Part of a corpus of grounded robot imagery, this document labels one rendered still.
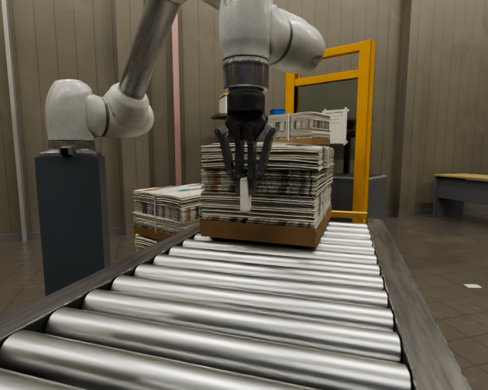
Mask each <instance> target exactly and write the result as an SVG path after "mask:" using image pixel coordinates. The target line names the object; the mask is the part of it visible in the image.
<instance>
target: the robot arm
mask: <svg viewBox="0 0 488 390"><path fill-rule="evenodd" d="M186 1H187V0H146V4H145V6H144V9H143V13H142V16H141V19H140V21H139V25H138V28H137V30H136V34H135V37H134V40H133V42H132V46H131V49H130V51H129V55H128V58H127V61H126V63H125V67H124V70H123V72H122V76H121V79H120V81H119V83H117V84H114V85H112V86H111V88H110V89H109V90H108V92H107V93H106V94H105V96H104V97H99V96H97V95H94V94H92V89H91V88H90V87H89V86H88V85H86V84H85V83H83V82H82V81H80V80H56V81H54V83H53V85H52V86H51V88H50V89H49V91H48V94H47V96H46V104H45V119H46V132H47V136H48V150H47V151H45V152H40V153H39V157H97V156H102V154H101V152H97V151H96V149H95V138H97V137H106V138H114V139H128V138H135V137H139V136H141V135H145V134H146V133H147V132H149V130H150V129H151V128H152V127H153V122H154V115H153V110H152V108H151V107H150V106H149V99H148V97H147V96H146V91H147V88H148V86H149V83H150V81H151V78H152V76H153V73H154V70H155V68H156V65H157V63H158V60H159V58H160V55H161V53H162V50H163V47H164V45H165V42H166V41H167V37H168V35H169V32H170V29H171V27H172V25H173V23H174V20H175V17H176V15H177V11H178V9H179V7H180V4H184V3H185V2H186ZM202 1H203V2H205V3H207V4H209V5H210V6H212V7H214V8H215V9H217V10H219V21H218V31H219V43H220V48H221V51H222V57H223V64H222V68H223V89H224V91H226V92H229V93H228V95H227V118H226V120H225V124H224V125H223V126H222V127H221V128H217V129H215V134H216V136H217V138H218V140H219V143H220V146H221V150H222V156H223V159H224V164H225V169H226V173H227V175H228V176H233V177H234V178H235V192H236V194H238V195H240V212H241V213H246V214H247V213H248V212H250V211H251V195H254V194H255V193H256V178H257V177H259V176H263V175H264V174H265V172H266V166H267V163H268V159H269V155H270V150H271V146H272V143H273V140H274V138H275V136H276V135H277V133H278V129H277V128H273V127H272V126H270V125H268V124H267V120H266V117H265V95H264V93H263V92H266V91H268V88H269V68H270V67H272V68H274V69H277V70H281V71H283V72H287V73H291V74H304V73H307V72H310V71H312V70H313V69H315V68H316V66H317V65H318V64H319V63H320V62H321V59H322V57H323V56H324V53H325V42H324V40H323V38H322V36H321V34H320V33H319V31H318V30H316V28H315V27H313V26H311V25H310V24H308V23H307V22H306V21H305V20H304V19H302V18H301V17H299V16H296V15H294V14H291V13H289V12H287V11H285V10H283V9H279V8H277V6H276V5H274V4H273V0H202ZM264 129H265V132H264V134H265V136H266V137H265V139H264V142H263V147H262V151H261V155H260V158H259V164H258V167H257V170H256V145H257V139H258V137H259V136H260V134H261V133H262V131H263V130H264ZM228 130H229V131H230V133H231V134H232V136H233V138H234V143H235V165H234V162H233V158H232V152H231V148H230V145H229V139H228V137H227V136H228ZM245 140H247V177H245V176H244V145H245Z"/></svg>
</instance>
